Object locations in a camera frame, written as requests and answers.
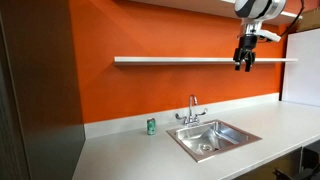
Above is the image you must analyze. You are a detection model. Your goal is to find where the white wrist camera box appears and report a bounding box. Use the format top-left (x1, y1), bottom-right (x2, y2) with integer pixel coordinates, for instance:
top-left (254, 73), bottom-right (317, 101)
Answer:
top-left (239, 22), bottom-right (281, 42)

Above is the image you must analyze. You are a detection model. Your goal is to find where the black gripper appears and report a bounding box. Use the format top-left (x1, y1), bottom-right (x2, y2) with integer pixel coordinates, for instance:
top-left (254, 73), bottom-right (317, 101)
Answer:
top-left (233, 35), bottom-right (257, 72)

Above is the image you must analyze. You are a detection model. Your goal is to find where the black chair under counter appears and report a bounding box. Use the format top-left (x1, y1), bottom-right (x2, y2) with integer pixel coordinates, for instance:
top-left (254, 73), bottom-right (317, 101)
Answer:
top-left (273, 140), bottom-right (320, 180)

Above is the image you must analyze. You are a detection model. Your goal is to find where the chrome faucet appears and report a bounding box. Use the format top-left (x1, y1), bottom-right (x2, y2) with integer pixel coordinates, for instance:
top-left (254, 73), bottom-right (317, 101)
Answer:
top-left (175, 95), bottom-right (208, 126)

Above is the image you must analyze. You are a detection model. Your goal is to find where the green soda can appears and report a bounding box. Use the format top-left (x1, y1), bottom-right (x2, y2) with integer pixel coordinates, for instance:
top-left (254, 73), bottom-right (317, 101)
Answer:
top-left (147, 118), bottom-right (156, 135)

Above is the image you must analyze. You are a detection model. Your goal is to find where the dark tall cabinet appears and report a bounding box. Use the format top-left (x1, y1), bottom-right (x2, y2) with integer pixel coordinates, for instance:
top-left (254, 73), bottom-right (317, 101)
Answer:
top-left (0, 0), bottom-right (85, 180)

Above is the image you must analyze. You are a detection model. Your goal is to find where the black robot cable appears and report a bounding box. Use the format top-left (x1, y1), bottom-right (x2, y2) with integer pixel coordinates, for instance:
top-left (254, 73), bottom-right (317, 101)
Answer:
top-left (266, 0), bottom-right (306, 43)

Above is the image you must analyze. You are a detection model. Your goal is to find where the white upper shelf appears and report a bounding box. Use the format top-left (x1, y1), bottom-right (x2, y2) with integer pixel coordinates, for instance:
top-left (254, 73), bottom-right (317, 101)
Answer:
top-left (129, 0), bottom-right (304, 26)

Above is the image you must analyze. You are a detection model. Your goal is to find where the white board panel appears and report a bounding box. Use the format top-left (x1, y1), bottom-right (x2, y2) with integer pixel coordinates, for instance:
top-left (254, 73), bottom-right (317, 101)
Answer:
top-left (282, 29), bottom-right (320, 106)

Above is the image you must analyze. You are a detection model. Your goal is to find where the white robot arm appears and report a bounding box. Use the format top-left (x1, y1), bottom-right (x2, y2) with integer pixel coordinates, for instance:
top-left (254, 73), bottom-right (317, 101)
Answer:
top-left (233, 0), bottom-right (286, 72)

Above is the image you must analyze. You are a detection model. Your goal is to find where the stainless steel sink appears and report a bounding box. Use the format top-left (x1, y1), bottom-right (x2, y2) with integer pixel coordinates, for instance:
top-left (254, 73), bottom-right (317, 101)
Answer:
top-left (167, 120), bottom-right (260, 163)

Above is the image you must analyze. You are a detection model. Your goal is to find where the white wall shelf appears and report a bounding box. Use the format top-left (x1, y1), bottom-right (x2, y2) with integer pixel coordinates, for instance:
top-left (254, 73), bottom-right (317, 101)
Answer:
top-left (113, 56), bottom-right (299, 66)

